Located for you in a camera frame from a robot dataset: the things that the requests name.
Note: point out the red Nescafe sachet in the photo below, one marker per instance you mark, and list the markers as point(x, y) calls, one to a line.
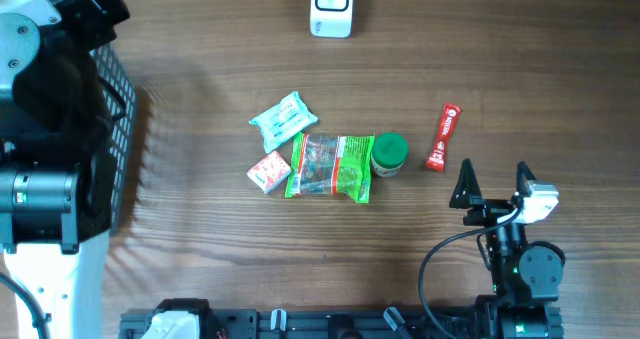
point(437, 157)

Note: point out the grey plastic mesh basket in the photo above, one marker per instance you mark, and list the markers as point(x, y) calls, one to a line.
point(89, 27)

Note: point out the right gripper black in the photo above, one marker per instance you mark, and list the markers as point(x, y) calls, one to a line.
point(487, 209)

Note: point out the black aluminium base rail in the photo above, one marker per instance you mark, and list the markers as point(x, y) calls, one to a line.
point(461, 322)

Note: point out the red white small packet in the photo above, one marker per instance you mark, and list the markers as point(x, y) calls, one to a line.
point(269, 172)

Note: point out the mint green wipes pack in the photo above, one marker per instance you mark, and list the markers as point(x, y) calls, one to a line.
point(283, 121)

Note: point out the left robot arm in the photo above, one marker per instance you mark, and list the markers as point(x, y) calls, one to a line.
point(67, 115)

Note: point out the white barcode scanner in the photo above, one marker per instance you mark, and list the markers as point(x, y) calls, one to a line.
point(331, 18)

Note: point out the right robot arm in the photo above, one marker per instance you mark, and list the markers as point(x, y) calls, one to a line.
point(526, 275)

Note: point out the green snack bag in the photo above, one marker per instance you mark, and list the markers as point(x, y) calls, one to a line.
point(331, 165)

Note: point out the green lid white jar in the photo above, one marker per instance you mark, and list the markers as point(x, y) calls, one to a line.
point(389, 153)

